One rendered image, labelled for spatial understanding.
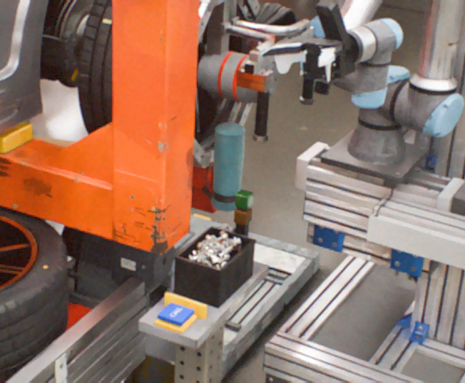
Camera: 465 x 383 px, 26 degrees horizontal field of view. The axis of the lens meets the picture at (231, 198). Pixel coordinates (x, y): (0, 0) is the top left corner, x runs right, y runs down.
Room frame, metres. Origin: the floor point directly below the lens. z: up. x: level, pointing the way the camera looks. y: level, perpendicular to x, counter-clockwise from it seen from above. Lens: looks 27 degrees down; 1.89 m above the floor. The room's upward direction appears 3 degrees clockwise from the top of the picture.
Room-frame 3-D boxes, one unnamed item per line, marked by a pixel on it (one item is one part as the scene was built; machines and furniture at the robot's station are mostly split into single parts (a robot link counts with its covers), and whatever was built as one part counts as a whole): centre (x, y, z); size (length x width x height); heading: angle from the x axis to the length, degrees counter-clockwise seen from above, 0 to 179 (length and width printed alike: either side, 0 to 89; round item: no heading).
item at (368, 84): (2.17, -0.28, 1.12); 0.11 x 0.08 x 0.11; 48
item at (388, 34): (2.16, -0.30, 1.21); 0.11 x 0.08 x 0.09; 138
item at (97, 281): (2.75, 0.38, 0.26); 0.42 x 0.18 x 0.35; 65
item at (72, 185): (2.60, 0.52, 0.69); 0.52 x 0.17 x 0.35; 65
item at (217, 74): (2.87, 0.00, 0.85); 0.21 x 0.14 x 0.14; 65
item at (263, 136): (2.65, -0.07, 0.83); 0.04 x 0.04 x 0.16
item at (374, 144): (2.45, -0.37, 0.87); 0.15 x 0.15 x 0.10
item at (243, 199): (2.48, -0.04, 0.64); 0.04 x 0.04 x 0.04; 65
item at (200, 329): (2.30, 0.05, 0.44); 0.43 x 0.17 x 0.03; 155
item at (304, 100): (2.95, -0.22, 0.83); 0.04 x 0.04 x 0.16
